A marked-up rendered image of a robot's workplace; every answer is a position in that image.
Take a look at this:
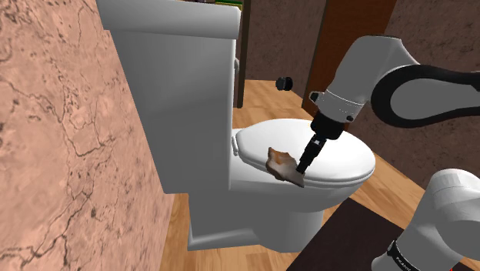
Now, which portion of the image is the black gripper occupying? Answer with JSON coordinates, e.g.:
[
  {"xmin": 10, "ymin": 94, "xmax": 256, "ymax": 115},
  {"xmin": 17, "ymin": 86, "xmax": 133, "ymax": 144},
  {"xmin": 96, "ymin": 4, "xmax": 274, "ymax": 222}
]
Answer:
[{"xmin": 295, "ymin": 112, "xmax": 345, "ymax": 176}]

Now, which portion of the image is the brown and white seashell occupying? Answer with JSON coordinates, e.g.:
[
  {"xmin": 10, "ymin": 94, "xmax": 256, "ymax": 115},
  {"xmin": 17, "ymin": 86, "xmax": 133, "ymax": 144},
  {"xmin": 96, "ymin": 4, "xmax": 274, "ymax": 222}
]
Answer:
[{"xmin": 265, "ymin": 146, "xmax": 306, "ymax": 189}]

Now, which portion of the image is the dark robot stand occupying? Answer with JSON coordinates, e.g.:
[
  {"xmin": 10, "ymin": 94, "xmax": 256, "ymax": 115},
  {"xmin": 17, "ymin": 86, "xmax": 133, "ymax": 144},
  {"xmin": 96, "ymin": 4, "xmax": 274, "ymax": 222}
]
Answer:
[{"xmin": 286, "ymin": 197, "xmax": 480, "ymax": 271}]

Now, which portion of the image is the brown door with black knob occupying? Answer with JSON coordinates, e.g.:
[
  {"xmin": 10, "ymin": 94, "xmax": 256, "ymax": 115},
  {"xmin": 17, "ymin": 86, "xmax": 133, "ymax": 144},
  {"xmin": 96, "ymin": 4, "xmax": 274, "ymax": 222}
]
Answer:
[{"xmin": 275, "ymin": 0, "xmax": 398, "ymax": 131}]

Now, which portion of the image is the white toilet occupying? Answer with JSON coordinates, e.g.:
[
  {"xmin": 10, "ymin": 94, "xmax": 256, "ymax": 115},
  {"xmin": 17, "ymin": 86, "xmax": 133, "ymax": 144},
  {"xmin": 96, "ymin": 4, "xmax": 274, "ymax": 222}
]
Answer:
[{"xmin": 95, "ymin": 0, "xmax": 377, "ymax": 253}]

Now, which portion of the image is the dark brown door frame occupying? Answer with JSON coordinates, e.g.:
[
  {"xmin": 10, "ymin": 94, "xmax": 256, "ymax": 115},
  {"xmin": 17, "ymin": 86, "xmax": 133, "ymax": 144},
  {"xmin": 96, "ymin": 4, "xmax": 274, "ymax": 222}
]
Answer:
[{"xmin": 235, "ymin": 0, "xmax": 253, "ymax": 109}]

